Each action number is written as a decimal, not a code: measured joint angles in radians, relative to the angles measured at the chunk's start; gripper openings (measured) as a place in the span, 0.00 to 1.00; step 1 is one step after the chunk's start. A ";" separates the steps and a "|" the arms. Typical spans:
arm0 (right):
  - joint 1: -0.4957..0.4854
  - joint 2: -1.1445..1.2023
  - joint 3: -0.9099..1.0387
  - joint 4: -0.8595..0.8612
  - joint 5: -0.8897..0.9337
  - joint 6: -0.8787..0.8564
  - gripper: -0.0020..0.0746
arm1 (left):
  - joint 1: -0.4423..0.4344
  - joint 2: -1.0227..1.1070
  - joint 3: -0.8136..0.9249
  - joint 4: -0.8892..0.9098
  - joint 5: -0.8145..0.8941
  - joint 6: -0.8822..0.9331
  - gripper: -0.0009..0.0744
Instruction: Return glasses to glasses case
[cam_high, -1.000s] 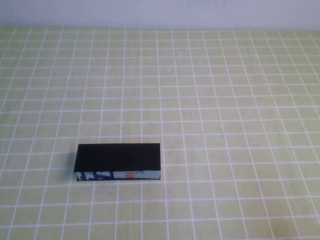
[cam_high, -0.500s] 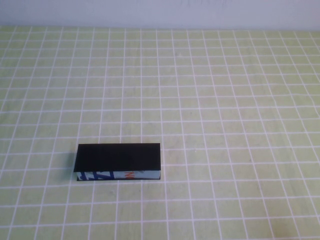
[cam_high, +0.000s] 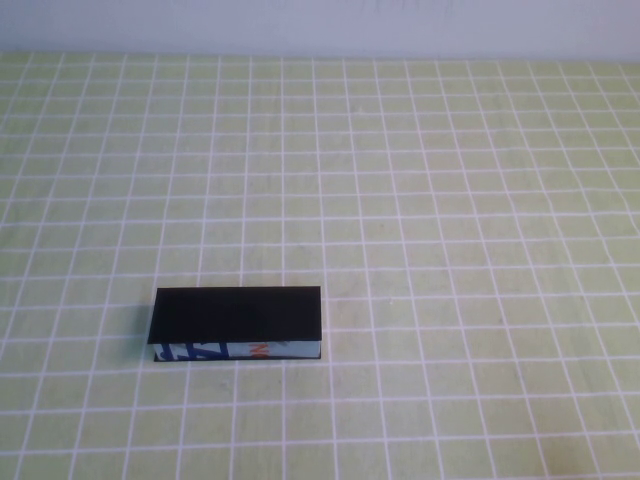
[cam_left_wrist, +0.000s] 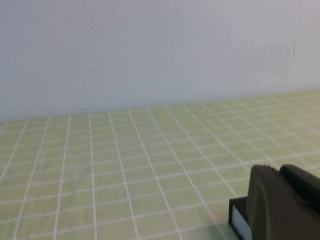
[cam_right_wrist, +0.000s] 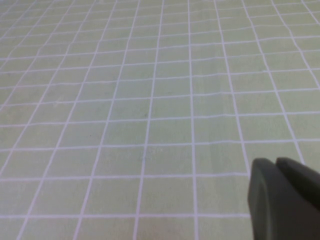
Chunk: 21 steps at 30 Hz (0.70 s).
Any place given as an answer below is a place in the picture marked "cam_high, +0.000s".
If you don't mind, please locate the green white checkered tablecloth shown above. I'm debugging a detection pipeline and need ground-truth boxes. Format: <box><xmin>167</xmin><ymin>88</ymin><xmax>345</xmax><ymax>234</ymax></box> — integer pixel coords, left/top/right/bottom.
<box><xmin>0</xmin><ymin>49</ymin><xmax>640</xmax><ymax>480</ymax></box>

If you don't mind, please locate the black glasses case printed side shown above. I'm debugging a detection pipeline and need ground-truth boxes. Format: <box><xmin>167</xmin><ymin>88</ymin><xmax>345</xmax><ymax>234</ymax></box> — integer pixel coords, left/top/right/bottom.
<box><xmin>147</xmin><ymin>285</ymin><xmax>323</xmax><ymax>364</ymax></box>

